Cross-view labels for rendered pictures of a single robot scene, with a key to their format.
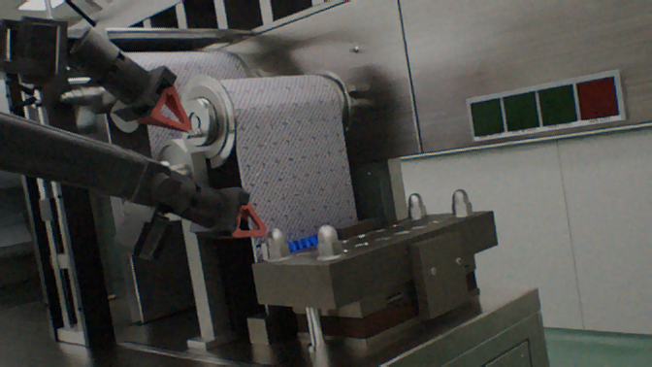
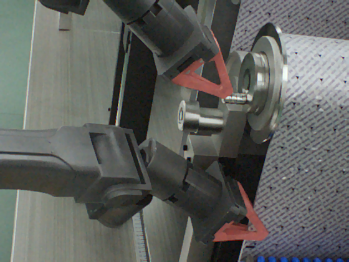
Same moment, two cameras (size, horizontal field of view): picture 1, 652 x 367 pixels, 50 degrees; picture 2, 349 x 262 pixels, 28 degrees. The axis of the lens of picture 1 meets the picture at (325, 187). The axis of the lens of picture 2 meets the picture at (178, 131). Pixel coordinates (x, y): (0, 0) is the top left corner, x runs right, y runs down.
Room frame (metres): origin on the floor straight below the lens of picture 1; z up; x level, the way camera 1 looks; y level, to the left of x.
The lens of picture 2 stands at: (0.39, -0.15, 1.60)
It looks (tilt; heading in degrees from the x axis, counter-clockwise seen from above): 29 degrees down; 31
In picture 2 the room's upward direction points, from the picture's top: 11 degrees clockwise
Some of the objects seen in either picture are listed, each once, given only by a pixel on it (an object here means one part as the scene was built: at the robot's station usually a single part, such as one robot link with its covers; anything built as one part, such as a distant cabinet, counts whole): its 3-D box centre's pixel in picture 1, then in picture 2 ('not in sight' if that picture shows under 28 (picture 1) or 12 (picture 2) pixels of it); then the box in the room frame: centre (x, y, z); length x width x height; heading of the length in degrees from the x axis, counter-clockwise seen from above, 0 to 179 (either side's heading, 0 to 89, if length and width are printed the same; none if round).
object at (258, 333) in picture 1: (323, 306); not in sight; (1.15, 0.04, 0.92); 0.28 x 0.04 x 0.04; 134
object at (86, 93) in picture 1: (77, 97); not in sight; (1.23, 0.40, 1.33); 0.06 x 0.03 x 0.03; 134
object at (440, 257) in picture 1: (440, 274); not in sight; (1.04, -0.15, 0.96); 0.10 x 0.03 x 0.11; 134
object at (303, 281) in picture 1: (384, 253); not in sight; (1.09, -0.07, 1.00); 0.40 x 0.16 x 0.06; 134
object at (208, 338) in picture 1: (195, 250); (199, 196); (1.11, 0.22, 1.05); 0.06 x 0.05 x 0.31; 134
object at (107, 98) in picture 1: (109, 95); not in sight; (1.27, 0.36, 1.33); 0.06 x 0.06 x 0.06; 44
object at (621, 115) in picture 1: (539, 109); not in sight; (1.06, -0.34, 1.18); 0.25 x 0.01 x 0.07; 44
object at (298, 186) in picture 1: (303, 197); (339, 213); (1.15, 0.04, 1.11); 0.23 x 0.01 x 0.18; 134
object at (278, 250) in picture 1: (277, 244); not in sight; (1.01, 0.08, 1.05); 0.04 x 0.04 x 0.04
